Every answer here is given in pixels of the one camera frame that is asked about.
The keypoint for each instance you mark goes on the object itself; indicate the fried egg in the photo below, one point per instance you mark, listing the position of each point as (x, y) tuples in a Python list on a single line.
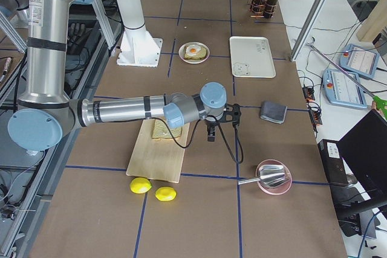
[(192, 50)]

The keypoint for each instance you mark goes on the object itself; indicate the bread slice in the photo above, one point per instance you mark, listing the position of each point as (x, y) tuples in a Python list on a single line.
[(162, 131), (202, 54)]

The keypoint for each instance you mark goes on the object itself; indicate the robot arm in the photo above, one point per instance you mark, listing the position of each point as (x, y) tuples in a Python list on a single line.
[(46, 114)]

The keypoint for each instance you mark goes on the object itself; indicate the whole yellow lemon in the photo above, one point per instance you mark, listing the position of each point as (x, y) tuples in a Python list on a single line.
[(140, 185)]

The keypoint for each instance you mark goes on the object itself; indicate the pink bowl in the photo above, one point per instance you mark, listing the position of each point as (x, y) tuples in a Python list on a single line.
[(280, 190)]

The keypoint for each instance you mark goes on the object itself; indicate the cream bear serving tray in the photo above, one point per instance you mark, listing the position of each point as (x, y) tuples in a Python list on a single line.
[(251, 57)]

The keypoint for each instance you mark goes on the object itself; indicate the copper wire bottle rack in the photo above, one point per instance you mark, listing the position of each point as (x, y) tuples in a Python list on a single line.
[(263, 11)]

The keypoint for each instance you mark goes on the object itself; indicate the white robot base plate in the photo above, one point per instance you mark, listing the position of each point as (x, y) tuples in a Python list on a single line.
[(139, 48)]

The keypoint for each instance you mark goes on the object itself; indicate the white round plate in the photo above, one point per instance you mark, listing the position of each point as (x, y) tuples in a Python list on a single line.
[(181, 53)]

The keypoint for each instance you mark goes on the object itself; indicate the folded grey cloth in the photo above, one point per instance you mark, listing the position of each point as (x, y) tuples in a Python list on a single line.
[(273, 112)]

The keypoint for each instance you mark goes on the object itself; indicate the wooden cutting board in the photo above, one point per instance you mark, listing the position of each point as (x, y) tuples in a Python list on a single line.
[(158, 159)]

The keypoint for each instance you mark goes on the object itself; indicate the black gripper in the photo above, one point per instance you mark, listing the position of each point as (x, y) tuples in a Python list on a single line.
[(210, 124)]

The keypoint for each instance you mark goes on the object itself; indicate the teach pendant tablet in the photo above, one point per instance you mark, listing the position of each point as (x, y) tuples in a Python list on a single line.
[(341, 91), (359, 60)]

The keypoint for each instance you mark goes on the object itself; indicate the aluminium frame post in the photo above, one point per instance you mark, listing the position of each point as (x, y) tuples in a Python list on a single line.
[(307, 28)]

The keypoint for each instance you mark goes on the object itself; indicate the black computer box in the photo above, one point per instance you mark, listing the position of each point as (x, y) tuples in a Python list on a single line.
[(363, 149)]

